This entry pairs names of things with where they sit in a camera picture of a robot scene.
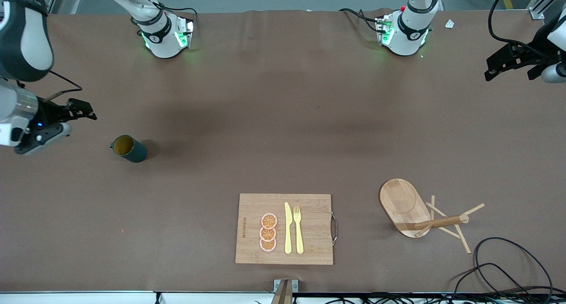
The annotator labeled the dark green cup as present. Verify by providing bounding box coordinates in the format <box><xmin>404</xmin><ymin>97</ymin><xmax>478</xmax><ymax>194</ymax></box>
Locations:
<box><xmin>110</xmin><ymin>135</ymin><xmax>148</xmax><ymax>163</ymax></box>

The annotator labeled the wooden mug tree rack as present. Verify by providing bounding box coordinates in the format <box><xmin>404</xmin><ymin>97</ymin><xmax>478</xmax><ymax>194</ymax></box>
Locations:
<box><xmin>379</xmin><ymin>179</ymin><xmax>486</xmax><ymax>255</ymax></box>

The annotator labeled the yellow plastic knife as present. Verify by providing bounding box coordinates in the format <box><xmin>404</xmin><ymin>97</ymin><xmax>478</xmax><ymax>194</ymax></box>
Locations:
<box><xmin>284</xmin><ymin>202</ymin><xmax>293</xmax><ymax>255</ymax></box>

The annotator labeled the yellow plastic fork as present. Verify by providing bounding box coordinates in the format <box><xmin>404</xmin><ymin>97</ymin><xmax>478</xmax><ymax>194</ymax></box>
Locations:
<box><xmin>293</xmin><ymin>206</ymin><xmax>305</xmax><ymax>255</ymax></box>

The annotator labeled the brown bar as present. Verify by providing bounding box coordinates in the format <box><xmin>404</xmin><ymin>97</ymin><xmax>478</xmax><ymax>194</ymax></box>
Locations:
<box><xmin>271</xmin><ymin>281</ymin><xmax>293</xmax><ymax>304</ymax></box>

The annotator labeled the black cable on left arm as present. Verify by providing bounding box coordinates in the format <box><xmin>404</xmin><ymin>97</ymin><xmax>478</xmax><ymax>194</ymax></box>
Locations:
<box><xmin>488</xmin><ymin>0</ymin><xmax>553</xmax><ymax>61</ymax></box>

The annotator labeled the aluminium frame profile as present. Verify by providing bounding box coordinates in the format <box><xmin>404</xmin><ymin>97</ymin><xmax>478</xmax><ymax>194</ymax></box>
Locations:
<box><xmin>528</xmin><ymin>0</ymin><xmax>566</xmax><ymax>20</ymax></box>

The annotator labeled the black cable at arm base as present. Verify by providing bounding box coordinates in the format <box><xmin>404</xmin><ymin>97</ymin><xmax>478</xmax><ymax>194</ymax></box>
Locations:
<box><xmin>339</xmin><ymin>8</ymin><xmax>382</xmax><ymax>33</ymax></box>

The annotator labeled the grey metal bracket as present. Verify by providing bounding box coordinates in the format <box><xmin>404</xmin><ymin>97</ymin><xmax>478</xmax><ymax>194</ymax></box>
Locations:
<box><xmin>273</xmin><ymin>279</ymin><xmax>299</xmax><ymax>293</ymax></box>

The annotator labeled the bamboo cutting board with handle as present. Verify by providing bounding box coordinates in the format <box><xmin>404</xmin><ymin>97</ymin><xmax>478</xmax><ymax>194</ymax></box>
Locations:
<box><xmin>235</xmin><ymin>194</ymin><xmax>339</xmax><ymax>266</ymax></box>

